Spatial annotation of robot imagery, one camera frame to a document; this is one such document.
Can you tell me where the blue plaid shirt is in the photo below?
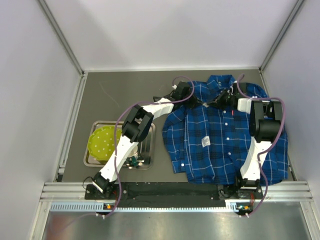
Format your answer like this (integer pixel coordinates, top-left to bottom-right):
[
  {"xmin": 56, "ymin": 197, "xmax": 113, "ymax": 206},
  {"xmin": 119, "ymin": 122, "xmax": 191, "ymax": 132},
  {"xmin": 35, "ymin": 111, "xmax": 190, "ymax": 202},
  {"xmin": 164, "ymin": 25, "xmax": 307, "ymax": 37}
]
[{"xmin": 162, "ymin": 75, "xmax": 289, "ymax": 185}]

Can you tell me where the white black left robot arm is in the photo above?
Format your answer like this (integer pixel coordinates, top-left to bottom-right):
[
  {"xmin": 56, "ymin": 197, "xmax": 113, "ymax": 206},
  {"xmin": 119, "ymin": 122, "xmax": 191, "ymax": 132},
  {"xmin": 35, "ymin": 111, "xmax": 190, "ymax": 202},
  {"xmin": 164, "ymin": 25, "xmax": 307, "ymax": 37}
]
[{"xmin": 92, "ymin": 80, "xmax": 198, "ymax": 196}]

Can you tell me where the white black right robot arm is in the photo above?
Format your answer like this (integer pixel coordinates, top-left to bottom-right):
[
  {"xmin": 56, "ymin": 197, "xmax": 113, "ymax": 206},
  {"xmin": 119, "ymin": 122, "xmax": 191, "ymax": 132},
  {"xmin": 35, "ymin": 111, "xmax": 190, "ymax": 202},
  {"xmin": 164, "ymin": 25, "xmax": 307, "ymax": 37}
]
[{"xmin": 207, "ymin": 81, "xmax": 286, "ymax": 192}]

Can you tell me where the white paper cup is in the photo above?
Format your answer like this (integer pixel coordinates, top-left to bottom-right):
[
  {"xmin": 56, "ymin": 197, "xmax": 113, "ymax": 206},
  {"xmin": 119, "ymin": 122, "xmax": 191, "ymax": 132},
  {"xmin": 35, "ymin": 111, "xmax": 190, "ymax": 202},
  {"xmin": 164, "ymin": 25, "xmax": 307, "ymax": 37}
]
[{"xmin": 127, "ymin": 146, "xmax": 139, "ymax": 167}]

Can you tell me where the green dotted plate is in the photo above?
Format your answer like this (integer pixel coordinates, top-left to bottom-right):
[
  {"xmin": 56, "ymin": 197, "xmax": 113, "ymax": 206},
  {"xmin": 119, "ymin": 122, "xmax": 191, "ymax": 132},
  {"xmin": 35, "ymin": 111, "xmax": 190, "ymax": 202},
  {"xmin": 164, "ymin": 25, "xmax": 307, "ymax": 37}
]
[{"xmin": 87, "ymin": 125, "xmax": 122, "ymax": 163}]

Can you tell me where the silver metal tray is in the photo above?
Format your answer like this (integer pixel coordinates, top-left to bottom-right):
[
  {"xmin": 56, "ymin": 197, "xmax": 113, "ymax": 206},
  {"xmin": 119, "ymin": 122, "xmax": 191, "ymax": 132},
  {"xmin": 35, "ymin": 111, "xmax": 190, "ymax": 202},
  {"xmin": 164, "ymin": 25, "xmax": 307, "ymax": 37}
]
[{"xmin": 83, "ymin": 120, "xmax": 156, "ymax": 170}]

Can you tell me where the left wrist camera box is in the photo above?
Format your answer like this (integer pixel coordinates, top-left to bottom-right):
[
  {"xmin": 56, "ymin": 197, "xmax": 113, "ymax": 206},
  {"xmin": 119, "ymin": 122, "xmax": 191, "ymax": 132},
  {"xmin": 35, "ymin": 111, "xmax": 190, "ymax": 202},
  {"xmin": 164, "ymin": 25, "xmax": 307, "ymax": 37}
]
[{"xmin": 172, "ymin": 81, "xmax": 191, "ymax": 92}]

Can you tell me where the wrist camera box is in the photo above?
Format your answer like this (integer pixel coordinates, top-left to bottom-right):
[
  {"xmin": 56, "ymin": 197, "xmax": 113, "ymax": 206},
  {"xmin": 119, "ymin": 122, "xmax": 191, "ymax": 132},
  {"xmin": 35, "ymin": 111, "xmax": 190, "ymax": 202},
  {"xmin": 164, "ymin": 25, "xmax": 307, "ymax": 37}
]
[
  {"xmin": 229, "ymin": 83, "xmax": 241, "ymax": 97},
  {"xmin": 172, "ymin": 81, "xmax": 191, "ymax": 92}
]

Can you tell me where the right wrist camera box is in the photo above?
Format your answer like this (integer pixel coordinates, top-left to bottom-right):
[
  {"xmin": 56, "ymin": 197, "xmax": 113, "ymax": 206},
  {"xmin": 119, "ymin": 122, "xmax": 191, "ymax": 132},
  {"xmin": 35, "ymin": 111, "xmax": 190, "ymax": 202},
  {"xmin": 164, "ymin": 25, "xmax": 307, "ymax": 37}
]
[{"xmin": 229, "ymin": 83, "xmax": 241, "ymax": 97}]

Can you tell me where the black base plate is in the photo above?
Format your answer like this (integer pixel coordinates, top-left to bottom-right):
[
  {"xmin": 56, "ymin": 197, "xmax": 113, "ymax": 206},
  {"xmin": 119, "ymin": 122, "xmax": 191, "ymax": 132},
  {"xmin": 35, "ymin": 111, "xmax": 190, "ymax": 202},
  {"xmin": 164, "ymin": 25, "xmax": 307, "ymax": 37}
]
[{"xmin": 85, "ymin": 182, "xmax": 263, "ymax": 200}]

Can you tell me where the aluminium front frame rail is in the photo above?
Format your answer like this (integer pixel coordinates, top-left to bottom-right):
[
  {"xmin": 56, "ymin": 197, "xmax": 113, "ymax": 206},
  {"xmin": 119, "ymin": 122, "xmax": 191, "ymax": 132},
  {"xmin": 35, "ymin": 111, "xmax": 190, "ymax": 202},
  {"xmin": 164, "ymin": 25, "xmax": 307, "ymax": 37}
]
[{"xmin": 40, "ymin": 181, "xmax": 313, "ymax": 202}]

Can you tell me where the white slotted cable duct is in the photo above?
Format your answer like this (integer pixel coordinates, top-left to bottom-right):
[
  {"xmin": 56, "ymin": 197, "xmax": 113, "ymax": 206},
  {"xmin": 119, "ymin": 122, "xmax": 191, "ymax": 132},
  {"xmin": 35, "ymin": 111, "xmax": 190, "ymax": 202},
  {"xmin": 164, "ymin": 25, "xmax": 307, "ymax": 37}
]
[{"xmin": 49, "ymin": 200, "xmax": 240, "ymax": 214}]

